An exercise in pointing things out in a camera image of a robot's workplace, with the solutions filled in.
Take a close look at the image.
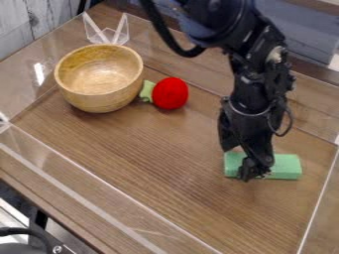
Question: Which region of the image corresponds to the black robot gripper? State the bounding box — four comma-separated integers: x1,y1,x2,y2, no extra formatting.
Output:
218,96,290,183

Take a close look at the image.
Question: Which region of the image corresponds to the black cable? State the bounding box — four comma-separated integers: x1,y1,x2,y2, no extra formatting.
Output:
0,226,55,254

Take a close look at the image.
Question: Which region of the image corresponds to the clear acrylic tray wall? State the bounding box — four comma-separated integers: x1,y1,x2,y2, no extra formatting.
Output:
0,113,222,254

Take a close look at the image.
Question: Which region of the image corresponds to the brown wooden bowl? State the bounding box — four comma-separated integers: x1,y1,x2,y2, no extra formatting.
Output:
55,44,145,113

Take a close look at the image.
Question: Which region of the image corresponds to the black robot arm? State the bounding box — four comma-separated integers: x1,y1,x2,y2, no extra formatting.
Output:
139,0,295,181

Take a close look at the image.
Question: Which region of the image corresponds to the green foam block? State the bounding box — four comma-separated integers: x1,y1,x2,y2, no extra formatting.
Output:
225,152,303,181

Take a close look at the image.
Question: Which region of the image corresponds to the red knitted strawberry toy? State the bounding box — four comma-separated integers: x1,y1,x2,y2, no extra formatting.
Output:
139,77,190,110

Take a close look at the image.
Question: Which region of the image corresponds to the clear acrylic corner bracket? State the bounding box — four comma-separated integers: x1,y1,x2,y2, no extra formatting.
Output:
83,13,130,46

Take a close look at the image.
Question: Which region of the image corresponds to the black metal clamp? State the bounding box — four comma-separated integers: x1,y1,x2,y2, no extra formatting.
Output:
30,210,95,254

